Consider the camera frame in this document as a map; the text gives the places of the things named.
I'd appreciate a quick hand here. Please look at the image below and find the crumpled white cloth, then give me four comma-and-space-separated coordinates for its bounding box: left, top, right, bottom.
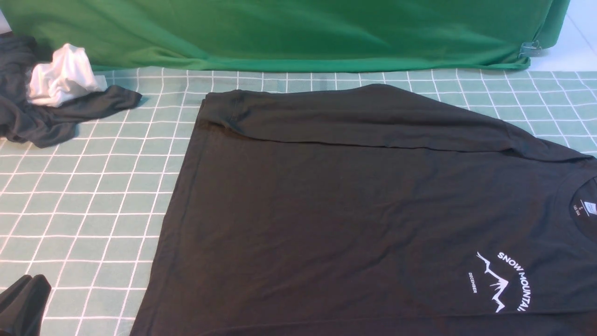
27, 44, 107, 108

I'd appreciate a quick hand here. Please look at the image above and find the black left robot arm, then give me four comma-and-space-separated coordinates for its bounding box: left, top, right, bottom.
0, 274, 51, 336

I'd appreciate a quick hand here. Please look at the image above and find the metal binder clip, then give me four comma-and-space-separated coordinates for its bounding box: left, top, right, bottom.
518, 41, 543, 59

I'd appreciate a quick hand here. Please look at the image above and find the dark gray long-sleeve top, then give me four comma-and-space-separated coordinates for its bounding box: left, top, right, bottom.
131, 84, 597, 336

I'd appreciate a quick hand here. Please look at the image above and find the green backdrop cloth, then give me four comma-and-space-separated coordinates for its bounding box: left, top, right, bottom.
1, 0, 569, 73

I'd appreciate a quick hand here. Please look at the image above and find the green checkered tablecloth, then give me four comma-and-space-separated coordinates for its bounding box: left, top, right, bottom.
0, 67, 597, 336

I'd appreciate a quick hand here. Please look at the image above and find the crumpled dark gray garment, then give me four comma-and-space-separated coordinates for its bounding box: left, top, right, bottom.
0, 36, 142, 148

